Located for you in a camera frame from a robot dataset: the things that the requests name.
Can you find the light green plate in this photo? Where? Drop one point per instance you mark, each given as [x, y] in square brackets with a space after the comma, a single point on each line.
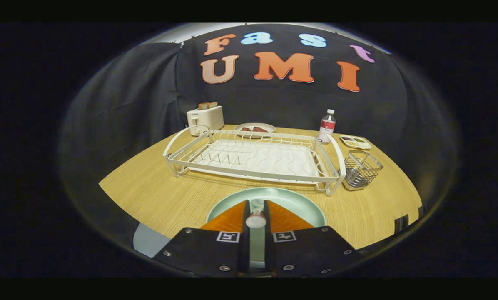
[290, 204]

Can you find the clear plastic water bottle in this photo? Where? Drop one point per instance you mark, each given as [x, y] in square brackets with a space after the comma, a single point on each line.
[326, 127]

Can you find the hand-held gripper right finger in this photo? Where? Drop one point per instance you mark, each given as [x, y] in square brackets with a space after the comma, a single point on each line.
[269, 250]

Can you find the white divided snack tray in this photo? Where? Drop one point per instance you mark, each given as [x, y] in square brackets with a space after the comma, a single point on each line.
[357, 144]

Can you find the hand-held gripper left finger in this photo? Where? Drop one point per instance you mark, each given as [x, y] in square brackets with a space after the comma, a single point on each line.
[245, 246]

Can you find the white spoon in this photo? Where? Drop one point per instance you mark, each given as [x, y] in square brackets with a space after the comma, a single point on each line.
[256, 218]

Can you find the white toaster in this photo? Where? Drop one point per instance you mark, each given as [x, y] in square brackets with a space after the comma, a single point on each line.
[209, 118]

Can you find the small white dish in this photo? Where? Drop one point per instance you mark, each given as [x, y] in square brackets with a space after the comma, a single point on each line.
[270, 126]

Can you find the black backdrop cloth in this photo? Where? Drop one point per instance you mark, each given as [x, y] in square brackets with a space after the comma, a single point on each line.
[140, 91]

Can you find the black table edge clamp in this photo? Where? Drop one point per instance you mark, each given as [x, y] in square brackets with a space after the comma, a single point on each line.
[401, 224]
[421, 211]

